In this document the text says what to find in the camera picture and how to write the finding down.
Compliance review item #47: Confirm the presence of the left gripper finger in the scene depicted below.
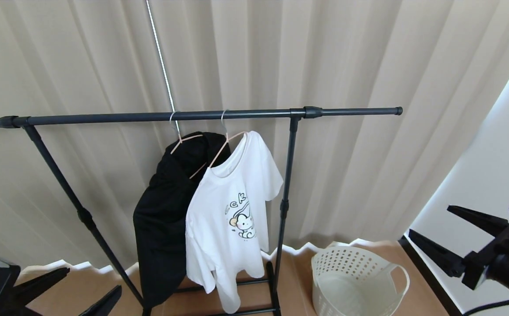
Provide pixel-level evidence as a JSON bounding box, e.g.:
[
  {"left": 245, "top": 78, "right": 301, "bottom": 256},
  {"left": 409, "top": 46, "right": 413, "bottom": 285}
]
[
  {"left": 11, "top": 267, "right": 71, "bottom": 308},
  {"left": 78, "top": 285, "right": 122, "bottom": 316}
]

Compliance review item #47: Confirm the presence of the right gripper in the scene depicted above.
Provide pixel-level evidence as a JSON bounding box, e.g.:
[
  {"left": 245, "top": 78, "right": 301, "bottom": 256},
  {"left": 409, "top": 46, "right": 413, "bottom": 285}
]
[{"left": 408, "top": 205, "right": 509, "bottom": 309}]

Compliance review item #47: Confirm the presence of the black garment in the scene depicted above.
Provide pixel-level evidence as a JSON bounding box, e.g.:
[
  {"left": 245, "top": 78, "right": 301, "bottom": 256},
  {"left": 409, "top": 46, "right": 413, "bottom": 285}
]
[{"left": 133, "top": 131, "right": 232, "bottom": 310}]

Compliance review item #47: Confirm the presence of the white printed garment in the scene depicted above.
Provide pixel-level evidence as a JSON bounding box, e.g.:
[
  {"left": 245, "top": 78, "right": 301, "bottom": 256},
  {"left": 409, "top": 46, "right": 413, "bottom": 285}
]
[{"left": 185, "top": 130, "right": 284, "bottom": 314}]

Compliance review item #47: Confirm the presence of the pink clothes hanger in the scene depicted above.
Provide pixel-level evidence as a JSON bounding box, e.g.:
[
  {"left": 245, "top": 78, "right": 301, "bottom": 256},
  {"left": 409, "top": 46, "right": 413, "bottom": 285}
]
[
  {"left": 169, "top": 111, "right": 207, "bottom": 180},
  {"left": 208, "top": 110, "right": 248, "bottom": 169}
]

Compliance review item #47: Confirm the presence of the white laundry basket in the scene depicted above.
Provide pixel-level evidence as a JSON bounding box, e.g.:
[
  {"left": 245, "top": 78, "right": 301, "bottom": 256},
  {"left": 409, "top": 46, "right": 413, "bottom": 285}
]
[{"left": 311, "top": 245, "right": 411, "bottom": 316}]

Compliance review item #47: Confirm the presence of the black clothes rack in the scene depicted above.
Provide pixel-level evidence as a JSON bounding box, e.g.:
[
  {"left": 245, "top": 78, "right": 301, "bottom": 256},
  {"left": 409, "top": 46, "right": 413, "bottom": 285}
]
[{"left": 0, "top": 106, "right": 404, "bottom": 316}]

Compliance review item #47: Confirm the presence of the beige curtain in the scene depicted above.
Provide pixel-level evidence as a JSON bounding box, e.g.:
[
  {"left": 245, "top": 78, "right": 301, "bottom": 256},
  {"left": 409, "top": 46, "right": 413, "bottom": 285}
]
[{"left": 0, "top": 0, "right": 509, "bottom": 269}]

